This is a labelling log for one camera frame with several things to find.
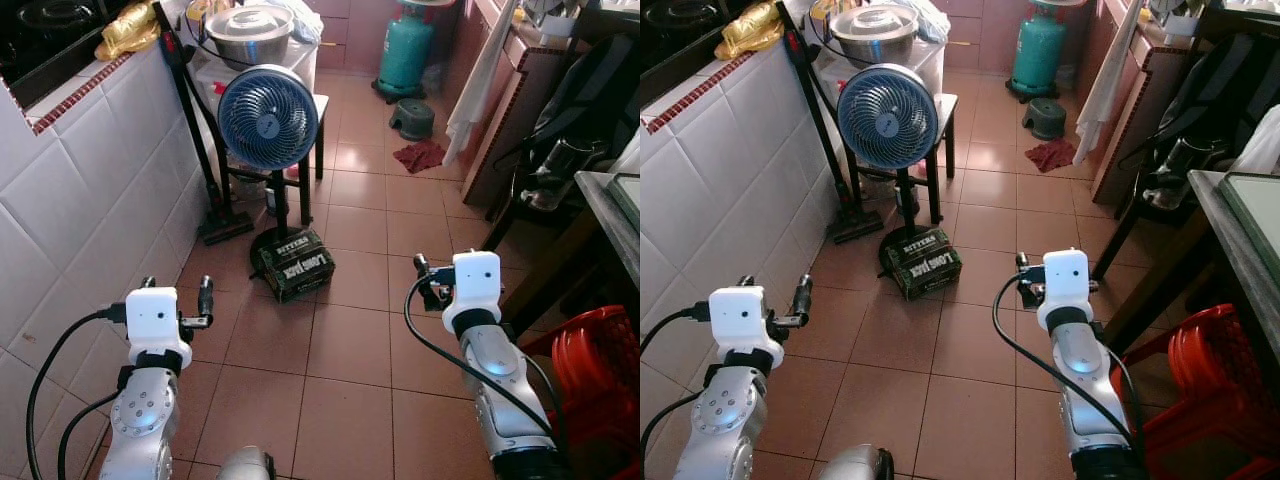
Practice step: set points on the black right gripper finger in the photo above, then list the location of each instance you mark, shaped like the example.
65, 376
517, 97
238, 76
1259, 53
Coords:
420, 264
1022, 261

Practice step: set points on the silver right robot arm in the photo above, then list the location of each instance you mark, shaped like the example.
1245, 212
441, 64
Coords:
1082, 370
495, 370

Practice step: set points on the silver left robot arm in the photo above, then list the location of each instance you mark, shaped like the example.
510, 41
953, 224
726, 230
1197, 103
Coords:
143, 420
722, 420

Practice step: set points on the black printed cardboard box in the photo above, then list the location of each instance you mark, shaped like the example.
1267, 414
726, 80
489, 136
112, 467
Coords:
295, 268
925, 266

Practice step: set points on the white tiled kitchen counter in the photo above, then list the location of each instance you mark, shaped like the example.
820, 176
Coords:
90, 190
720, 190

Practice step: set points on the red floor rag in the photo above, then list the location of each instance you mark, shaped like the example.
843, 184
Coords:
420, 156
1050, 155

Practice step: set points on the green table mat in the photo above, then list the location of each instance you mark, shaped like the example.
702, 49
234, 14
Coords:
628, 195
1258, 215

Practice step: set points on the small green plastic stool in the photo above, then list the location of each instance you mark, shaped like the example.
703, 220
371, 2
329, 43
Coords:
413, 118
1045, 117

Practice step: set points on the silver robot leg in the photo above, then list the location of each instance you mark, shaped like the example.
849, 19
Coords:
245, 465
850, 464

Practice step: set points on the dark dining table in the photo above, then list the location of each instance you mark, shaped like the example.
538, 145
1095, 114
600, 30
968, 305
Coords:
1225, 260
600, 215

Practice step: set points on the steel kettle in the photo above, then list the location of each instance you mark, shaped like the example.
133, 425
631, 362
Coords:
558, 165
1180, 160

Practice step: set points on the black stick vacuum cleaner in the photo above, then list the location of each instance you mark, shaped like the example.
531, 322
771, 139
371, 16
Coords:
190, 110
812, 110

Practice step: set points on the white hanging cloth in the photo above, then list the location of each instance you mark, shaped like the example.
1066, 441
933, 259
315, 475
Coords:
1105, 85
475, 85

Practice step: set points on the blue standing fan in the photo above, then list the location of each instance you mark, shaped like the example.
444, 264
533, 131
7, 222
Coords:
268, 118
888, 116

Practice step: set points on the brown kitchen cabinet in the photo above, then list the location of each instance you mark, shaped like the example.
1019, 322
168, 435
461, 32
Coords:
1140, 110
520, 100

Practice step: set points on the teal gas cylinder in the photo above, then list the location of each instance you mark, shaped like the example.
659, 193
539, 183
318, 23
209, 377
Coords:
405, 50
1038, 50

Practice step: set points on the white table with black legs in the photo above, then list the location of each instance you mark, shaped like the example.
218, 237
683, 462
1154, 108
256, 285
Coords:
925, 72
300, 70

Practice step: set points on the black chair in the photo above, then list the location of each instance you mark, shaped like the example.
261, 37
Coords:
590, 90
1215, 90

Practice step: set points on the yellow plastic bag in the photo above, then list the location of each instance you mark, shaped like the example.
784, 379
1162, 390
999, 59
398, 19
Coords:
128, 35
750, 32

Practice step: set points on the black gas stove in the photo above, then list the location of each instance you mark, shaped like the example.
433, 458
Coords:
685, 35
50, 35

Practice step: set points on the white crumpled bag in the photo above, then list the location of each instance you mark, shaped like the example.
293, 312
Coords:
1260, 145

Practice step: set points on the large steel pot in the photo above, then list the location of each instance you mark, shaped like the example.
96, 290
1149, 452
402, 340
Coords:
874, 33
248, 35

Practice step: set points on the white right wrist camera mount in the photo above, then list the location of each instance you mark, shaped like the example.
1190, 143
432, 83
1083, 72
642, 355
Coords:
1065, 282
476, 285

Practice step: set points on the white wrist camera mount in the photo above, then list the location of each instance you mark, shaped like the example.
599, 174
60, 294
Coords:
476, 285
155, 320
1065, 282
742, 318

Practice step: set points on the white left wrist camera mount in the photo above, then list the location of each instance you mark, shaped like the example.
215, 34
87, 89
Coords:
742, 318
155, 320

